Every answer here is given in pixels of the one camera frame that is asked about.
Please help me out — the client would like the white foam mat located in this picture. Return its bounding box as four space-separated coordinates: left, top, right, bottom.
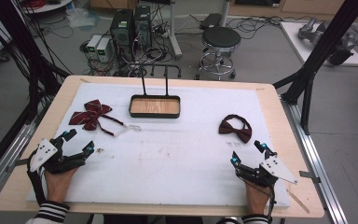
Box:
27 82 292 209

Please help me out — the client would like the white floor board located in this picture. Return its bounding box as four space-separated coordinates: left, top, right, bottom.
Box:
279 21 358 67

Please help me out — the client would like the black round stool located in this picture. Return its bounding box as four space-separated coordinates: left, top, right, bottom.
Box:
195 26 242 81

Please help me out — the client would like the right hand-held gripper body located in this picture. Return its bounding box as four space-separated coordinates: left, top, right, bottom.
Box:
235 154 299 189

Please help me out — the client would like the plain dark red bow tie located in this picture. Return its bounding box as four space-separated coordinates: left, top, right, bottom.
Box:
218 114 254 144

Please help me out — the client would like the grey table leg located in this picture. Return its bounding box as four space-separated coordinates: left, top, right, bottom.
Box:
167 0 183 60
219 0 231 28

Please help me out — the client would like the hand-held gripper cable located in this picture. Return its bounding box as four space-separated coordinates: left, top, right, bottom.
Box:
26 157 48 206
267 183 277 223

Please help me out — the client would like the left hand-held gripper cable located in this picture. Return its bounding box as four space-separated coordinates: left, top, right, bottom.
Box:
26 157 48 206

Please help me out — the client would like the black computer tower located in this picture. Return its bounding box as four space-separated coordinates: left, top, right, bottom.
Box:
133 5 153 49
110 8 135 62

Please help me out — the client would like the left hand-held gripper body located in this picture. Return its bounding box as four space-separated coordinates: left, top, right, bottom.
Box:
27 136 88 175

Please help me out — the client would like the right hand-held gripper cable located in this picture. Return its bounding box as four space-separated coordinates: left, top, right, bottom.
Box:
267 183 277 223

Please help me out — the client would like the white round table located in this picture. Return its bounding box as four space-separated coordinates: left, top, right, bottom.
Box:
21 0 74 14

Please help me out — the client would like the striped red bow tie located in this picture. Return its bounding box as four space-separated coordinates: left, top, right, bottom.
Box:
68 99 143 138

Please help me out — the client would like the person's right hand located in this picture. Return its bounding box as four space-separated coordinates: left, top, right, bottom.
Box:
244 180 273 216

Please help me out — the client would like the clear plastic bag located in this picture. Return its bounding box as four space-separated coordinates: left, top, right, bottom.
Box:
66 7 101 29

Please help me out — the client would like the black rack with wooden tray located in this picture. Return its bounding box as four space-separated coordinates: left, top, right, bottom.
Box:
128 62 183 119

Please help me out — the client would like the thin wooden strip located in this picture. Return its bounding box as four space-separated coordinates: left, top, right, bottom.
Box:
287 189 310 215

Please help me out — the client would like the person's left hand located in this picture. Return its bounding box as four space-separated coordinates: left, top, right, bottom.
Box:
44 167 79 204

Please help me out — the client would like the metal clamp bracket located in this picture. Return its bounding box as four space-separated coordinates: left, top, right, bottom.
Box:
298 170 321 184
6 158 29 173

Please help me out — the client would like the aluminium rail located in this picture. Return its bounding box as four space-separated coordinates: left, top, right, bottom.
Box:
0 120 36 203
281 99 349 224

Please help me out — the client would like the tangle of floor cables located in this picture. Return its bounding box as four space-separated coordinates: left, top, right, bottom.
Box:
80 18 176 77

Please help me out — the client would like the black metal frame post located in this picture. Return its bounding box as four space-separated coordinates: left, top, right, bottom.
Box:
0 0 71 104
273 0 358 135

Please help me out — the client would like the white power supply unit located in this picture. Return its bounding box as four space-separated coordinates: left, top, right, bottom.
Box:
96 36 113 63
86 35 103 60

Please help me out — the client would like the black flat bag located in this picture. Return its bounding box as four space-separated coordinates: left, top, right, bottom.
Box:
200 13 223 31

